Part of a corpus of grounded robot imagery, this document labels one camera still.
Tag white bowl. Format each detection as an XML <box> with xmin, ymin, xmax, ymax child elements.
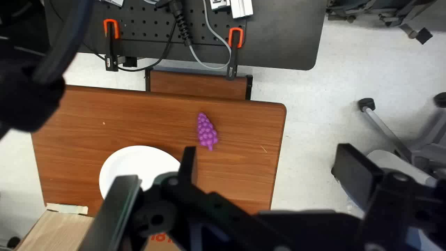
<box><xmin>97</xmin><ymin>143</ymin><xmax>184</xmax><ymax>199</ymax></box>

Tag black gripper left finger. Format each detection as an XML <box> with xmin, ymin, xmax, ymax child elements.
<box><xmin>78</xmin><ymin>174</ymin><xmax>143</xmax><ymax>251</ymax></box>

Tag black perforated breadboard table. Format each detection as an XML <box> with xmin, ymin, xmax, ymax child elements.
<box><xmin>43</xmin><ymin>0</ymin><xmax>329</xmax><ymax>72</ymax></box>

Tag thin black cable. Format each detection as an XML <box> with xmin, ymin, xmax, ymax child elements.
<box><xmin>94</xmin><ymin>22</ymin><xmax>179</xmax><ymax>73</ymax></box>

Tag gray cable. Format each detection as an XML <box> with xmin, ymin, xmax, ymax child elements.
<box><xmin>186</xmin><ymin>0</ymin><xmax>234</xmax><ymax>69</ymax></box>

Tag black office chair base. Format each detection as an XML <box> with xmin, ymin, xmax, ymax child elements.
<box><xmin>355</xmin><ymin>90</ymin><xmax>446</xmax><ymax>186</ymax></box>

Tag white tape strip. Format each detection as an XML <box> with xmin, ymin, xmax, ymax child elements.
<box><xmin>44</xmin><ymin>202</ymin><xmax>89</xmax><ymax>216</ymax></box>

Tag black robot cable hose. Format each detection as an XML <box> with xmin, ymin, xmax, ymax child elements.
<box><xmin>0</xmin><ymin>0</ymin><xmax>94</xmax><ymax>140</ymax></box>

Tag large cardboard box orange print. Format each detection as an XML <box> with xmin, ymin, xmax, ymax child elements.
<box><xmin>143</xmin><ymin>228</ymin><xmax>182</xmax><ymax>251</ymax></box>

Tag black ribbed cable connector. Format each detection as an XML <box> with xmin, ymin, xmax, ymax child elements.
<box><xmin>165</xmin><ymin>0</ymin><xmax>195</xmax><ymax>47</ymax></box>

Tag purple plastic grapes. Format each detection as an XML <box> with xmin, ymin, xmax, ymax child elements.
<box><xmin>195</xmin><ymin>110</ymin><xmax>220</xmax><ymax>152</ymax></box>

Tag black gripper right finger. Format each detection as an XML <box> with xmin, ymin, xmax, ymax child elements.
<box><xmin>330</xmin><ymin>142</ymin><xmax>419</xmax><ymax>220</ymax></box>

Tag orange black bar clamp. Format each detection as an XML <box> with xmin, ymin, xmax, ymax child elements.
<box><xmin>101</xmin><ymin>18</ymin><xmax>122</xmax><ymax>72</ymax></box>
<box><xmin>225</xmin><ymin>26</ymin><xmax>245</xmax><ymax>79</ymax></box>

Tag light wood board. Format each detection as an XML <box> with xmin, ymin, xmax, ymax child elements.
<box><xmin>15</xmin><ymin>207</ymin><xmax>96</xmax><ymax>251</ymax></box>

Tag black chair base with casters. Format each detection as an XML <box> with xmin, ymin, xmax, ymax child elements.
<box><xmin>326</xmin><ymin>0</ymin><xmax>436</xmax><ymax>46</ymax></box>

